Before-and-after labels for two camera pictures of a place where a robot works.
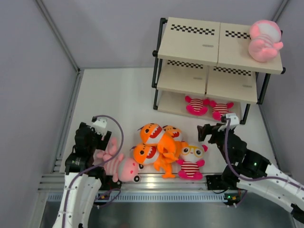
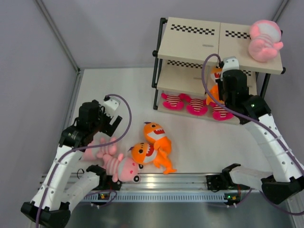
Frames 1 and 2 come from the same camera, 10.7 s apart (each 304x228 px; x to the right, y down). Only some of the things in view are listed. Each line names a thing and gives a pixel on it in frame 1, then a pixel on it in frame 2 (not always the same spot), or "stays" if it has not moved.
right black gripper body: [217, 137] → [227, 100]
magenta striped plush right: [219, 110] stays
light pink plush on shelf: [265, 36] stays
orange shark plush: [170, 133] → [216, 72]
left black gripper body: [97, 143] → [102, 124]
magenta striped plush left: [196, 107] stays
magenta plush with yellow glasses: [190, 160] → [174, 102]
